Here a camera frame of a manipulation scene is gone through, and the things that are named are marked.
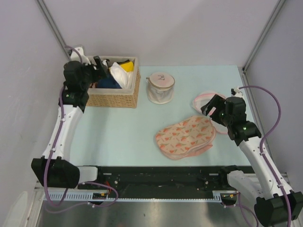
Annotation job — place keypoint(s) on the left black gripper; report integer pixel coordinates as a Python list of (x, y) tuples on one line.
[(98, 74)]

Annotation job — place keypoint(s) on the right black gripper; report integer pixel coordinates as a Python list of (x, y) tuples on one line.
[(218, 102)]

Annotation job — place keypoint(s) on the floral print laundry bag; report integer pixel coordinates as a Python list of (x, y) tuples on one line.
[(191, 137)]

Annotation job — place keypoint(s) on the white black bra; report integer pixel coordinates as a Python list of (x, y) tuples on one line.
[(106, 64)]

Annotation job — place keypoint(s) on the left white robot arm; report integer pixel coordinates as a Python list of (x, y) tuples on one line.
[(54, 168)]

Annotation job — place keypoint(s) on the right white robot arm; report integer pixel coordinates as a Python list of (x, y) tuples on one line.
[(273, 198)]

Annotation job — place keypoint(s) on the pink trimmed mesh bag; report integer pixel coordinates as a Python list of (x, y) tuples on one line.
[(202, 100)]

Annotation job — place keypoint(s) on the round mesh laundry bag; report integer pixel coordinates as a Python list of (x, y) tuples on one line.
[(160, 88)]

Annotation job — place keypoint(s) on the white garment in basket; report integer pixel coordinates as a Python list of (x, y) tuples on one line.
[(123, 78)]

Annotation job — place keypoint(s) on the yellow garment in basket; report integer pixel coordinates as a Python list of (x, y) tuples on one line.
[(127, 66)]

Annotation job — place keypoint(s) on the woven wicker basket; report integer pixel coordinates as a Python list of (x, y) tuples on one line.
[(125, 98)]

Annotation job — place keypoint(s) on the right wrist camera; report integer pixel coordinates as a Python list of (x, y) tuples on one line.
[(235, 92)]

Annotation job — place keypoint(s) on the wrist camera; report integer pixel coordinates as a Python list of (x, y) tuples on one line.
[(235, 92), (77, 54)]

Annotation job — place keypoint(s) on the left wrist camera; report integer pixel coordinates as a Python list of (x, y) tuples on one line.
[(77, 54)]

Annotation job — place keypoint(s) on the left aluminium frame post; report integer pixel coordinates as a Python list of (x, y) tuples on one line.
[(53, 27)]

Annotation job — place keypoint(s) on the aluminium frame post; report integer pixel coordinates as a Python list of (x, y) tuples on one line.
[(53, 27), (271, 20)]

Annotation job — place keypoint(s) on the right aluminium frame post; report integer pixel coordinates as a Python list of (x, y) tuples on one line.
[(271, 20)]

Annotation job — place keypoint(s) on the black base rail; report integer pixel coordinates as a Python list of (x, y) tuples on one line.
[(165, 181)]

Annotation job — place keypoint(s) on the slotted cable duct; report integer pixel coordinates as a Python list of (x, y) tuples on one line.
[(212, 196)]

